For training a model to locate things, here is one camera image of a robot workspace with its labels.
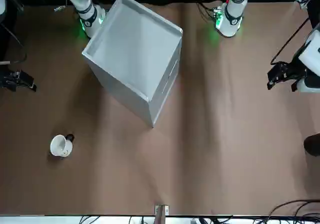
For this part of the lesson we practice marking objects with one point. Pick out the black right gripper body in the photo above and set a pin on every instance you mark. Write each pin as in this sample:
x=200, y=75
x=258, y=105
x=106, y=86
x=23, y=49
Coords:
x=7, y=81

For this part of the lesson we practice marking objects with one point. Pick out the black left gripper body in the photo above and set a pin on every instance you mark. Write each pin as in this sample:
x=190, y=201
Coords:
x=295, y=72

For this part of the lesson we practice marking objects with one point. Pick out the grey drawer cabinet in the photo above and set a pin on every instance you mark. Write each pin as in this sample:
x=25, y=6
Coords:
x=130, y=46

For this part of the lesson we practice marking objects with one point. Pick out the metal bracket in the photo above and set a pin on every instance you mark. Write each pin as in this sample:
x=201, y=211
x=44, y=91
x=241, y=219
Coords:
x=161, y=210

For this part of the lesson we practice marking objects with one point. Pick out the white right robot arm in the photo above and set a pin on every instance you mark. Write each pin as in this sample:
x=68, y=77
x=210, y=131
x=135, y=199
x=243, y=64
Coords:
x=87, y=13

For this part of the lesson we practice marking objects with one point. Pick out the white mug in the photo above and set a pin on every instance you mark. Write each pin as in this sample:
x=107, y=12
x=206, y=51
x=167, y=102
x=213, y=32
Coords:
x=58, y=146

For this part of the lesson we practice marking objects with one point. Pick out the wooden drawer with grey front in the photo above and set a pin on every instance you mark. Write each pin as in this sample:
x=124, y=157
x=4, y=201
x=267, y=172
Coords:
x=157, y=106

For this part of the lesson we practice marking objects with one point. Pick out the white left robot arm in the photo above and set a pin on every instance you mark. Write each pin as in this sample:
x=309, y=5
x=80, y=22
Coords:
x=233, y=21

